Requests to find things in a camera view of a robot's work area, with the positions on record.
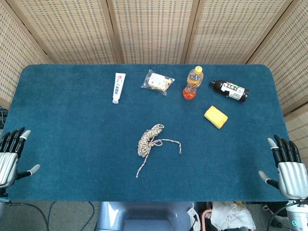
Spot pink metal frame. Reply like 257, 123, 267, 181
200, 208, 213, 231

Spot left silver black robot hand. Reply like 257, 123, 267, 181
0, 127, 41, 191

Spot blue carpet table cover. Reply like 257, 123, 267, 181
0, 64, 304, 203

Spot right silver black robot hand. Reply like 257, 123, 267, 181
258, 134, 308, 200

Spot white toothpaste tube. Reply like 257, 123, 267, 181
112, 72, 127, 104

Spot black device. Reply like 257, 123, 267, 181
0, 107, 9, 128

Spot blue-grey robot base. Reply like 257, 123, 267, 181
95, 201, 202, 231

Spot orange drink bottle yellow cap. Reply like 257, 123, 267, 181
182, 65, 204, 100

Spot yellow sponge block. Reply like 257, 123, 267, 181
204, 105, 229, 130

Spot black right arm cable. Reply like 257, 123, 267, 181
266, 201, 299, 231

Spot clear bag of biscuits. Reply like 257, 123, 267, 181
141, 69, 176, 96

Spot crumpled white cloth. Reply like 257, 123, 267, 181
210, 201, 257, 231

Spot woven rattan screen panel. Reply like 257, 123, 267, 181
4, 0, 123, 64
283, 103, 308, 169
105, 0, 200, 64
246, 0, 308, 115
0, 0, 52, 109
184, 0, 301, 64

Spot blue floor cable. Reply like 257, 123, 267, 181
46, 201, 95, 231

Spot speckled beige rope bundle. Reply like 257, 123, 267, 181
135, 124, 182, 179

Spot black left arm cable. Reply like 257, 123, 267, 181
8, 201, 51, 231

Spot dark bottle white label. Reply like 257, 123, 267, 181
208, 79, 250, 103

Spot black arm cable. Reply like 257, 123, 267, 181
8, 201, 51, 231
266, 201, 299, 231

